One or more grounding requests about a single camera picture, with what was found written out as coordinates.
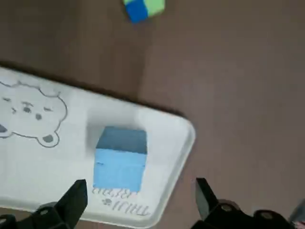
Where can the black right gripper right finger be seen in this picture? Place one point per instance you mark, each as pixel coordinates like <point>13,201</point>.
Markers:
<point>214,212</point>

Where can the beige tray with bear print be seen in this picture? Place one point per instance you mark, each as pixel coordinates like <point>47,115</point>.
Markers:
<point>47,167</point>

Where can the blue green checkered cube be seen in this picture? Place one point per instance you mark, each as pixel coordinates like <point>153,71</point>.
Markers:
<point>145,8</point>

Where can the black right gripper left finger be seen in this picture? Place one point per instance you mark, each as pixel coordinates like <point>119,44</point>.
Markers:
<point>71,205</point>

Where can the blue foam block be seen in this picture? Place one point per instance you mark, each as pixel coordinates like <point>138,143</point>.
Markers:
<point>119,164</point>

